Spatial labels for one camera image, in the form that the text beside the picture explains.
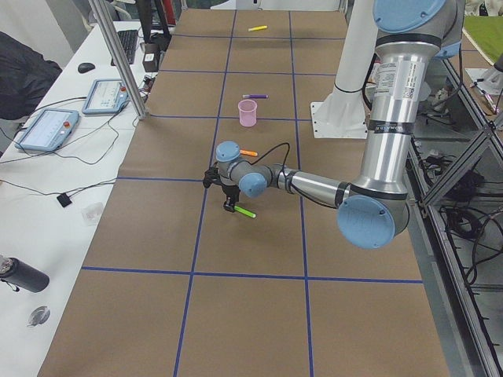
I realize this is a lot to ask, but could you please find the black keyboard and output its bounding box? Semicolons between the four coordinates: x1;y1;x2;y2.
117;29;139;64

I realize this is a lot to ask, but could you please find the black box with label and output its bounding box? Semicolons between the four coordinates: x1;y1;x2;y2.
142;42;160;73

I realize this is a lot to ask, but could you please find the black computer mouse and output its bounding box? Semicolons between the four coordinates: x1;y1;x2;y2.
77;62;96;74

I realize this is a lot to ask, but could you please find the clear plastic wrapper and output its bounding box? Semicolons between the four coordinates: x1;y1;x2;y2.
81;202;105;226

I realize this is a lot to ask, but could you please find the near blue teach pendant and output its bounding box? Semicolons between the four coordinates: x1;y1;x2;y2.
14;108;80;152

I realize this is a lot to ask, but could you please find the pink mesh pen holder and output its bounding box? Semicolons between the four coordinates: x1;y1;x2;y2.
237;99;258;127

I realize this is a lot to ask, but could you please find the person in black jacket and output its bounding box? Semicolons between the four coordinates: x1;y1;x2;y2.
1;32;62;120

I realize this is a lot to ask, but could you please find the purple marker pen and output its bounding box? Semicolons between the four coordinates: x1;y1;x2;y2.
242;93;269;99

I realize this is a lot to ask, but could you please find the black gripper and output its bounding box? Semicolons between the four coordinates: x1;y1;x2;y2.
221;184;240;212

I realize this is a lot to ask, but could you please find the blue teach pendant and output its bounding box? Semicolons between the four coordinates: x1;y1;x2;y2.
82;79;129;115
14;108;80;152

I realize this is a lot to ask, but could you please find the orange highlighter pen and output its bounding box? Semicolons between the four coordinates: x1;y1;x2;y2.
240;149;259;157

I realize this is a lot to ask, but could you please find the green highlighter pen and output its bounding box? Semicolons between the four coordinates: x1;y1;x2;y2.
234;206;256;218

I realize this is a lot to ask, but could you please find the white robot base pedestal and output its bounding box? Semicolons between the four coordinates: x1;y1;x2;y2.
310;0;378;139

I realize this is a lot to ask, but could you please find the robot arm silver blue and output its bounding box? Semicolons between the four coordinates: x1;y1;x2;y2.
204;1;464;249

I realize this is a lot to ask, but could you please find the far blue teach pendant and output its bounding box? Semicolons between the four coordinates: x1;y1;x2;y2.
82;79;129;115

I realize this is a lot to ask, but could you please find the black water bottle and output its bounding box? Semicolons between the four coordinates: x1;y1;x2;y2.
1;255;50;293

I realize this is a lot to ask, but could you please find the small black sensor box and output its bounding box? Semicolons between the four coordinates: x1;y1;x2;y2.
57;192;72;208

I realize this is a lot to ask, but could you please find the yellow highlighter pen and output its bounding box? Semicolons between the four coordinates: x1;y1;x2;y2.
248;25;268;32

